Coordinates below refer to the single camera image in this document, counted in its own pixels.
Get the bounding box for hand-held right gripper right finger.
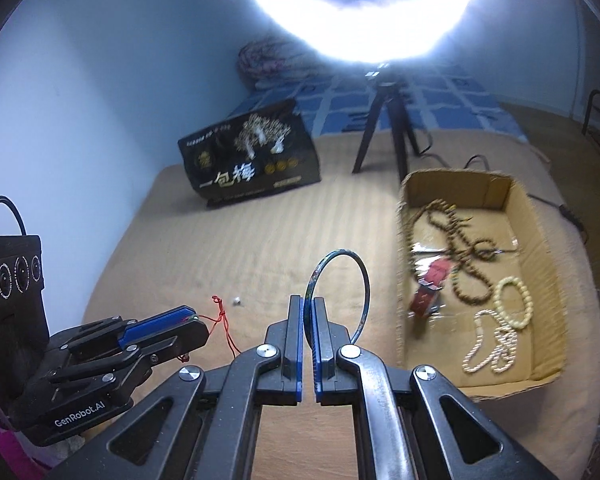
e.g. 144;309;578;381
313;297;556;480

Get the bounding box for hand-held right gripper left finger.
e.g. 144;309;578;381
45;295;306;480

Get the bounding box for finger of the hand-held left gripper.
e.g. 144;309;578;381
50;321;210;386
47;306;196;356

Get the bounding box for red string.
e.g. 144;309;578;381
180;296;241;362

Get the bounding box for dark thin bangle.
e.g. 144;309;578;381
305;249;371;351

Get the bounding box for red strap wristwatch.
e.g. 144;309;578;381
409;259;456;317

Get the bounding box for brown wooden bead necklace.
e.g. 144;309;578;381
405;199;501;306

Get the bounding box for cream bead bracelet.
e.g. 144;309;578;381
494;277;535;330

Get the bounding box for white bead necklace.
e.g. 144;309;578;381
461;310;518;375

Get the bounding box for cardboard box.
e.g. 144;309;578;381
396;169;568;401

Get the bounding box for black snack bag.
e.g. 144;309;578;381
177;99;323;209

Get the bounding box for black tripod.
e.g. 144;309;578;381
352;62;423;181

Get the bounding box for blue patterned bedsheet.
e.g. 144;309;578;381
225;72;528;143

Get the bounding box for folded patterned quilt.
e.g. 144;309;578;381
237;40;331;92

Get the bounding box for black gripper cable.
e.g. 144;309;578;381
0;196;28;237

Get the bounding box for black ring light cable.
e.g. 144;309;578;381
420;132;588;243

